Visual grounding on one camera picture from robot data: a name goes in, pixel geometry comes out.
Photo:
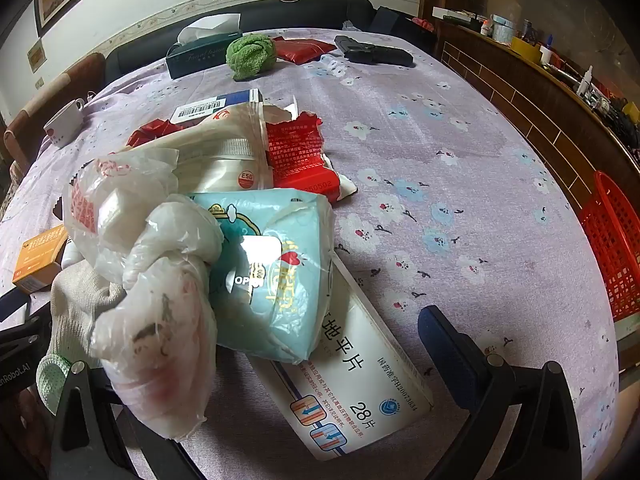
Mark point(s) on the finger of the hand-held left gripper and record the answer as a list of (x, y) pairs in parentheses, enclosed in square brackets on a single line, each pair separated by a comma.
[(12, 304)]

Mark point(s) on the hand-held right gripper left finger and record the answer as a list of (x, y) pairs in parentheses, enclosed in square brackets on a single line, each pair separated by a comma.
[(75, 410)]

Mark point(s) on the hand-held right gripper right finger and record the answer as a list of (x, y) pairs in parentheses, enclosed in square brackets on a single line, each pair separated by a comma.
[(447, 350)]

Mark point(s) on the orange cardboard box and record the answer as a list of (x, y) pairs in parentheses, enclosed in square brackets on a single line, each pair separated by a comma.
[(37, 262)]

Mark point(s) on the clear plastic bag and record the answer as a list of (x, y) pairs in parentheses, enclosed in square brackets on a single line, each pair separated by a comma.
[(351, 25), (150, 360)]

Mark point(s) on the long white medicine box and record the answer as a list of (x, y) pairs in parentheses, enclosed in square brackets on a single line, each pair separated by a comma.
[(360, 390)]

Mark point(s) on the teal tissue packet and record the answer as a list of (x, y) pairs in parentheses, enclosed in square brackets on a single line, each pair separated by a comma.
[(280, 290)]

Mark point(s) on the red mesh basket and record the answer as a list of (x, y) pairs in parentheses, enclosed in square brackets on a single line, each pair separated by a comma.
[(612, 240)]

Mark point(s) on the torn red packet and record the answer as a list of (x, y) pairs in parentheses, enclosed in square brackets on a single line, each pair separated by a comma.
[(295, 160)]

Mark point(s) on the white knit glove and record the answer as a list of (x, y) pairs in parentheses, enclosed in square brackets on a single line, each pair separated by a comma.
[(75, 305)]

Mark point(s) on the white red-print plastic bag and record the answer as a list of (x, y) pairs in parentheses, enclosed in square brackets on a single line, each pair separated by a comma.
[(100, 195)]

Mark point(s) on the purple floral tablecloth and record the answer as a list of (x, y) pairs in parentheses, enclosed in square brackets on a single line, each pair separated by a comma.
[(425, 185)]

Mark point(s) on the brown chair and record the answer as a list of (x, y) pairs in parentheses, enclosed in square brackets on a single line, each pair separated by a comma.
[(50, 95)]

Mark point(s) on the crumpled red wrapper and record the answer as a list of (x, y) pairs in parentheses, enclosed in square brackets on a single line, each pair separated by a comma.
[(150, 132)]

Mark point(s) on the cream plastic package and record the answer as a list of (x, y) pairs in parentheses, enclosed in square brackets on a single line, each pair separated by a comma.
[(215, 155)]

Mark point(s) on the wooden counter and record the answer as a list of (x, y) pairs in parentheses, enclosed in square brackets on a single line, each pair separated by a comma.
[(525, 105)]

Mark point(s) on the white blue barcode box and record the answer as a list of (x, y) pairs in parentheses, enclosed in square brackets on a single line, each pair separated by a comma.
[(210, 105)]

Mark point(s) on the white dropper bottle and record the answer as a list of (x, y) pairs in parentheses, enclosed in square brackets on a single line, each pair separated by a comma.
[(585, 82)]

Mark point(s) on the black device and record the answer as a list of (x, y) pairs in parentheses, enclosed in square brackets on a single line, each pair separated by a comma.
[(370, 52)]

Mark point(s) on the yellow tape roll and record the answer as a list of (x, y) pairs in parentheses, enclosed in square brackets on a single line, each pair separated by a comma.
[(525, 50)]

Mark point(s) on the dark green tissue box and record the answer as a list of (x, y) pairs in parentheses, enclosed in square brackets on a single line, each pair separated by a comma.
[(200, 55)]

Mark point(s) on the white pen cup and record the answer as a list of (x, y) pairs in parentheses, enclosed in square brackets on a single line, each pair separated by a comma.
[(547, 54)]

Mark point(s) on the teal box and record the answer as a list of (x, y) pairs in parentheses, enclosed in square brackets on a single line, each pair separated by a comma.
[(505, 30)]

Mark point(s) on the flat red packet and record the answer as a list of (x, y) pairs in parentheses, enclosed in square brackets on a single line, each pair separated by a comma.
[(300, 50)]

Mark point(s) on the green cloth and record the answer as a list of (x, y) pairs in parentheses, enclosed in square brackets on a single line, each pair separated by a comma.
[(250, 57)]

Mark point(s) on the black sofa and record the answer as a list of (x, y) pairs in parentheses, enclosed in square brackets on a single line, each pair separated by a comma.
[(280, 17)]

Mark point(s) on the small wall plaque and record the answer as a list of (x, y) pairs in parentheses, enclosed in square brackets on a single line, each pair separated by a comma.
[(36, 57)]

